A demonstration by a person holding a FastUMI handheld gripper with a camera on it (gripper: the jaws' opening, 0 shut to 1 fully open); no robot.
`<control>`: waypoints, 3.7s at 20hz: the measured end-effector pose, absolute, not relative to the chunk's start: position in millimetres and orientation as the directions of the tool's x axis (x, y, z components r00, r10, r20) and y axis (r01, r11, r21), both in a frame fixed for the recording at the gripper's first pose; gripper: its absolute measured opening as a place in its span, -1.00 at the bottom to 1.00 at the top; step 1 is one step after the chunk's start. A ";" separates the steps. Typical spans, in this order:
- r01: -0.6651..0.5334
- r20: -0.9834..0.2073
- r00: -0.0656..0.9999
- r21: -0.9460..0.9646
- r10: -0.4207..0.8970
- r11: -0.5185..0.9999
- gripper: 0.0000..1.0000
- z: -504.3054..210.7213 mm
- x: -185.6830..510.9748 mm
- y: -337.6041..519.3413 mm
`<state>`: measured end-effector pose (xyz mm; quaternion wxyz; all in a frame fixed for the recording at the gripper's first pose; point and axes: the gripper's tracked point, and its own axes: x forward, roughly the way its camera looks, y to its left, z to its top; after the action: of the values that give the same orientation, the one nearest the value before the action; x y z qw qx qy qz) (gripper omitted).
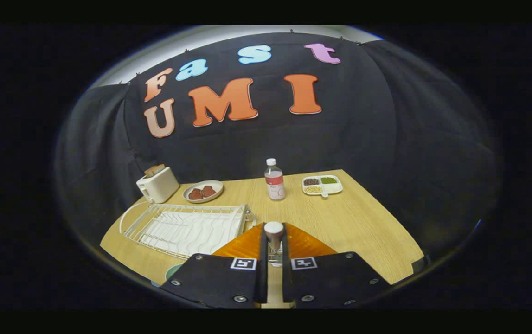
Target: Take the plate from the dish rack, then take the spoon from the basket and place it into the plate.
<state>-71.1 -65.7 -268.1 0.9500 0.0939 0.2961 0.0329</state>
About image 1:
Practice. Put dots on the green plate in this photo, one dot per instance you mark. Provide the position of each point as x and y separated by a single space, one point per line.
173 271

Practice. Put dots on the pile of dark beans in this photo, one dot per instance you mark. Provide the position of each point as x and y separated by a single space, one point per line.
311 181

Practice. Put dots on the toast slice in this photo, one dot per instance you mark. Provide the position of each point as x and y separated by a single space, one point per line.
150 171
160 168

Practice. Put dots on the clear bottle with red label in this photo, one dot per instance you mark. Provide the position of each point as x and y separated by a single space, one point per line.
275 185

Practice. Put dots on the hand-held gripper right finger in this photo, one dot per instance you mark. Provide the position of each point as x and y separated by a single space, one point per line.
287 283

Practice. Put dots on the pile of green beans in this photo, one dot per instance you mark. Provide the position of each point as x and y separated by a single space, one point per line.
328 180

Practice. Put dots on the pile of yellow beans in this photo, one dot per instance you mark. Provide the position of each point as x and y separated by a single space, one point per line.
313 189

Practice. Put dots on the red meat piece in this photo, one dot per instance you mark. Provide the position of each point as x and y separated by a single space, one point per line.
195 194
208 191

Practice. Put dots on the beige plate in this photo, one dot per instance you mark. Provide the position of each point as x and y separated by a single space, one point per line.
217 185

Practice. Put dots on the white divided tray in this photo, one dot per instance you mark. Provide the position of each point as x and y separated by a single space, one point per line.
333 188

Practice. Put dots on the white toaster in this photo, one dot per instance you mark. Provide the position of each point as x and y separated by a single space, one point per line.
161 188

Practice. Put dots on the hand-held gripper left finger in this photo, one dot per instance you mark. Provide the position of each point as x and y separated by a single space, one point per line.
263 283

